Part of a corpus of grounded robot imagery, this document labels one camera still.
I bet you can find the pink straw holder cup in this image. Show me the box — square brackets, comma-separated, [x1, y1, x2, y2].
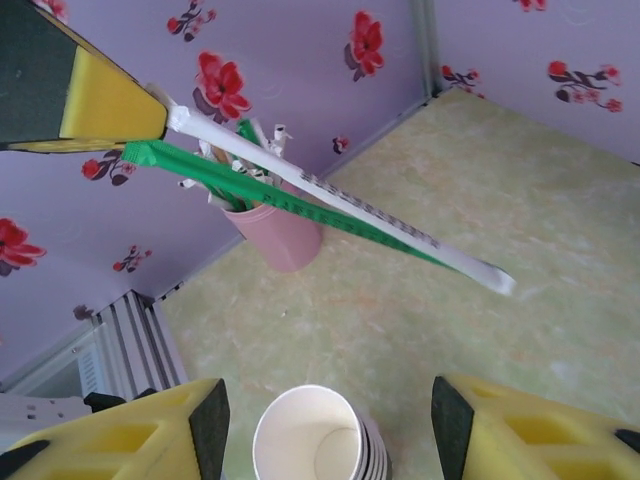
[222, 180, 325, 274]

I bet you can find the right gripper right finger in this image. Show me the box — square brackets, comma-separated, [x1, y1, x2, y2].
[432, 372, 640, 480]

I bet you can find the green straw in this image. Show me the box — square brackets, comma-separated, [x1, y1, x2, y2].
[234, 117, 266, 211]
[121, 139, 467, 275]
[207, 182, 256, 212]

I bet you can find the aluminium front rail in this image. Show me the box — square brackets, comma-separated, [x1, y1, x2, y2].
[94, 288, 190, 399]

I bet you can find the stack of paper cups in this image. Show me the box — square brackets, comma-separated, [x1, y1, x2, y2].
[252, 383, 395, 480]

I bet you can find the grey slotted cable duct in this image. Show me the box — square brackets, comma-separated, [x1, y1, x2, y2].
[74, 344, 104, 399]

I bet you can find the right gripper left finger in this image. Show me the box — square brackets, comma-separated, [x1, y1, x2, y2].
[0, 377, 232, 480]

